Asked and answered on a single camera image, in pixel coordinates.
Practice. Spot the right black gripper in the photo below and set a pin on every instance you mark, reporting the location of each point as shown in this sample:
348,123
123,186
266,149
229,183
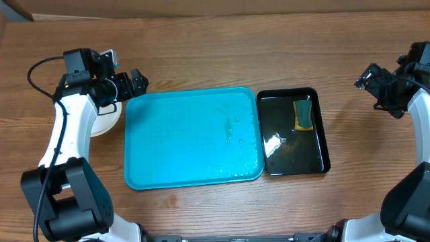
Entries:
396,110

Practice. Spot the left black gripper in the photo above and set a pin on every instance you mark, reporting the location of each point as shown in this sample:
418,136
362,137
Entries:
128,91

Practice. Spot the white plate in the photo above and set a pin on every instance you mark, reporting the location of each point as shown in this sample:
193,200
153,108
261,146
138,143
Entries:
106,119

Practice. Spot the yellow sponge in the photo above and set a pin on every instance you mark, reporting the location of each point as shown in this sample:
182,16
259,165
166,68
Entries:
302,112

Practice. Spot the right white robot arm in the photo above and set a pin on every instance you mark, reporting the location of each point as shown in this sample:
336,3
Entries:
404,214

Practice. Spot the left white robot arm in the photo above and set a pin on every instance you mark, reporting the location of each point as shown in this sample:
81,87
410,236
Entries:
68,200

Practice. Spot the teal plastic tray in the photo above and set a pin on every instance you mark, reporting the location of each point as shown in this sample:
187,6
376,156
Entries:
192,138

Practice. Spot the black water tray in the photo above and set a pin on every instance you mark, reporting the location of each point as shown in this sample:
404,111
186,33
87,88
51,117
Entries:
288,151

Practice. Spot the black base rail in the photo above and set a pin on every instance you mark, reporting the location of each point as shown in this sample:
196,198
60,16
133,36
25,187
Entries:
297,237

